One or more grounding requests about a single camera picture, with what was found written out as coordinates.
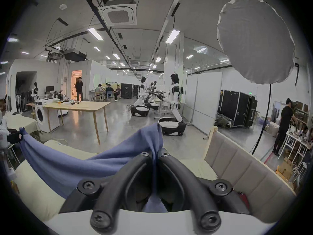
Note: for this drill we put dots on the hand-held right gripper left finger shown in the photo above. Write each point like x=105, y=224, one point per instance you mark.
x=115, y=187

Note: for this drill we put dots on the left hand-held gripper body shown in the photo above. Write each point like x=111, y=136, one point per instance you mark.
x=2, y=133

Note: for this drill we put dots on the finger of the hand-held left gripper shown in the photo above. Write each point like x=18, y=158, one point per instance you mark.
x=14, y=135

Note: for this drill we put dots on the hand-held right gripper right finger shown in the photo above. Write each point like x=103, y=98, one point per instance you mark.
x=193, y=187

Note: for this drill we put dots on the blue cloth garment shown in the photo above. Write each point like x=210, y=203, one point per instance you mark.
x=73, y=165

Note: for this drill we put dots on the low table with beige sheet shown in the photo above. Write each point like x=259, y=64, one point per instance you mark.
x=19, y=122

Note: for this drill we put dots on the white washing machine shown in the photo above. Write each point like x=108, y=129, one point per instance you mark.
x=41, y=115

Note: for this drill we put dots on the padded beige headboard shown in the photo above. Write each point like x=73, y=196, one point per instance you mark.
x=251, y=175

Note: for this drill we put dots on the long wooden table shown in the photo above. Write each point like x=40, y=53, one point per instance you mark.
x=80, y=105

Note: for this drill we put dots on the white humanoid robot on base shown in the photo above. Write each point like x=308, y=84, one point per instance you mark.
x=153, y=99
x=174, y=92
x=140, y=99

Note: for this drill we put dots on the black flight cases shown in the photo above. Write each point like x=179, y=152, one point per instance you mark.
x=237, y=106
x=127, y=90

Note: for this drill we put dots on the group of people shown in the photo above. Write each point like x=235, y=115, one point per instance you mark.
x=107, y=90

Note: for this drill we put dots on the white stool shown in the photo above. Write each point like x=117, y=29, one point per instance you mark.
x=301, y=170

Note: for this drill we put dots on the white cluttered table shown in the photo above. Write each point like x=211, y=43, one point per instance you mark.
x=297, y=141

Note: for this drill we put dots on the round softbox lamp on stand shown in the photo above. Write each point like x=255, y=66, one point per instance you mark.
x=254, y=38

